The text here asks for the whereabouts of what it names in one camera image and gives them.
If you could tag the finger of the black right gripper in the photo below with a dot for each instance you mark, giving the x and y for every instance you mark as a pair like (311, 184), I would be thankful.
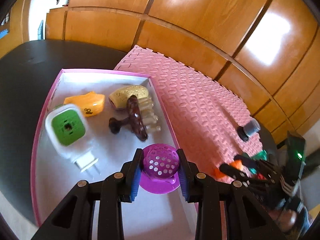
(233, 172)
(247, 162)

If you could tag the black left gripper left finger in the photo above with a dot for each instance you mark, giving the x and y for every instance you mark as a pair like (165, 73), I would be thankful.
(73, 217)

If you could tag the orange perforated block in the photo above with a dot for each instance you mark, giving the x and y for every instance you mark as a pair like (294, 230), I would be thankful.
(237, 164)

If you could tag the grey black cylindrical cap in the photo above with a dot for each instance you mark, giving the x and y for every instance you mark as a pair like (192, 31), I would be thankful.
(248, 130)

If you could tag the white green plug-in device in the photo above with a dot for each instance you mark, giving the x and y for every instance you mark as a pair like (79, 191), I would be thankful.
(71, 136)

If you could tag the wooden wall cabinet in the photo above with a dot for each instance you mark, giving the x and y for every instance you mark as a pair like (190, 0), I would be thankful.
(265, 51)

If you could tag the pink-rimmed white tray box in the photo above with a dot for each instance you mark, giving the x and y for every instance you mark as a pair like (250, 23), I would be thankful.
(150, 216)

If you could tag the orange plastic curved piece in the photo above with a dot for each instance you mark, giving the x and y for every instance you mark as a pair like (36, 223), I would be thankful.
(90, 104)

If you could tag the pink foam puzzle mat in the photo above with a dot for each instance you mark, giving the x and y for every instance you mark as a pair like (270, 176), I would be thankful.
(204, 114)

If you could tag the teal plastic T-shaped piece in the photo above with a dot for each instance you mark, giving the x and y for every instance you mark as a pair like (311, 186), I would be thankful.
(262, 155)

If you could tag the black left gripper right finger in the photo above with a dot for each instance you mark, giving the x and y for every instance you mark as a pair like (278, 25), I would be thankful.
(226, 211)

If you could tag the purple perforated dome strainer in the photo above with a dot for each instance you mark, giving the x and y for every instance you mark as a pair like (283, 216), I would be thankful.
(160, 169)

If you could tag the person's right hand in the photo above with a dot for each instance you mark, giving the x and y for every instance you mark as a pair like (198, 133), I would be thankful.
(292, 223)

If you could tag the wooden glass door cabinet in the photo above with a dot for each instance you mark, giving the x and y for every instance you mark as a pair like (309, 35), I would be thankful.
(15, 35)

